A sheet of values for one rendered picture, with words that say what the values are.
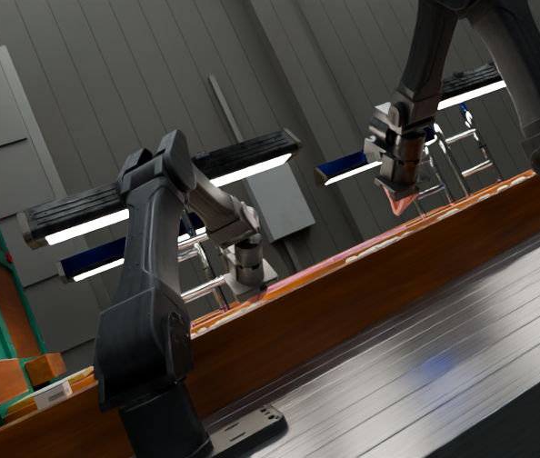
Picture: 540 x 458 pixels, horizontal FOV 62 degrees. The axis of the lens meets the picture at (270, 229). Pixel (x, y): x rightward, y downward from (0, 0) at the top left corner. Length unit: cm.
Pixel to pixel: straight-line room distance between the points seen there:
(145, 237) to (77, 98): 297
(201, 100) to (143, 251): 297
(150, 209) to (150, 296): 15
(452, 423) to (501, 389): 4
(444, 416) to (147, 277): 30
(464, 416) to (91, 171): 306
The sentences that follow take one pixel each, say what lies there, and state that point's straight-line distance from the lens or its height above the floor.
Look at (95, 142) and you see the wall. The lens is 332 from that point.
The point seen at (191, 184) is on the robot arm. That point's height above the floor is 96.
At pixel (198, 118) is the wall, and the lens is 338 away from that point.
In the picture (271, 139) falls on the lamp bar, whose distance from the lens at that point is 108.
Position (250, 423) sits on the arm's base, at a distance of 46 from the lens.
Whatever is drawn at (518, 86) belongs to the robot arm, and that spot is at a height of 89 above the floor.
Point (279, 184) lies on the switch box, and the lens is 316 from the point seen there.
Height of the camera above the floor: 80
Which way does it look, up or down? 6 degrees up
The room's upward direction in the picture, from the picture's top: 24 degrees counter-clockwise
